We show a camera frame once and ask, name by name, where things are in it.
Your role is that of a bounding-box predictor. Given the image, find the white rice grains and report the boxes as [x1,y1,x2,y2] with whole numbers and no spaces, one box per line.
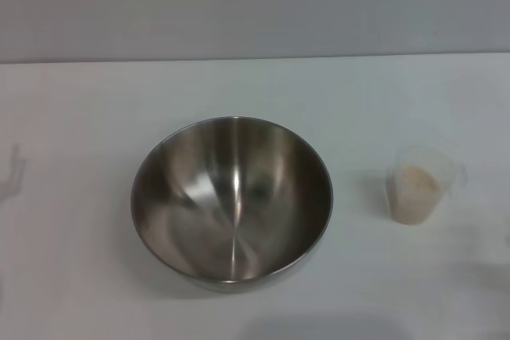
[388,161,441,225]

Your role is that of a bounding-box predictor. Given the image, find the stainless steel mixing bowl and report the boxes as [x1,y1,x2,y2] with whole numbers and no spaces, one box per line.
[130,115,334,295]

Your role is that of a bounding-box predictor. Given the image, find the clear plastic measuring cup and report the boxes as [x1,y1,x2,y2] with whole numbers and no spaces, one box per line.
[384,144,467,225]

